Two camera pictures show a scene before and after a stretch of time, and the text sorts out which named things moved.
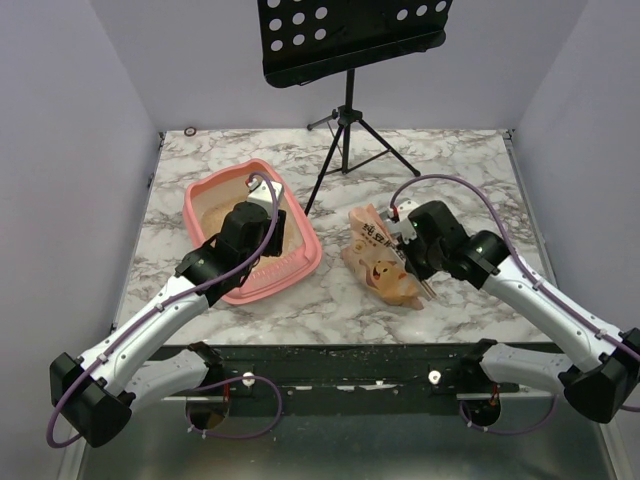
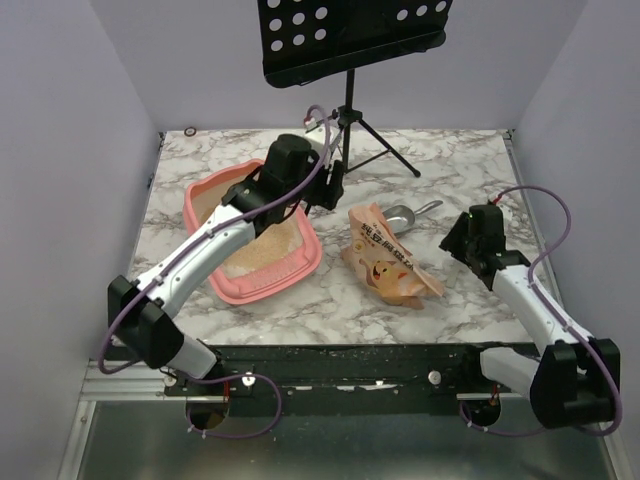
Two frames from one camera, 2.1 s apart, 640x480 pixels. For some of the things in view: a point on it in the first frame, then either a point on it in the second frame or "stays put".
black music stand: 308,39 stays put
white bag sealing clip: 422,285 → 451,282
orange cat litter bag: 375,259 stays put
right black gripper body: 414,265 → 455,238
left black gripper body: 275,232 → 329,185
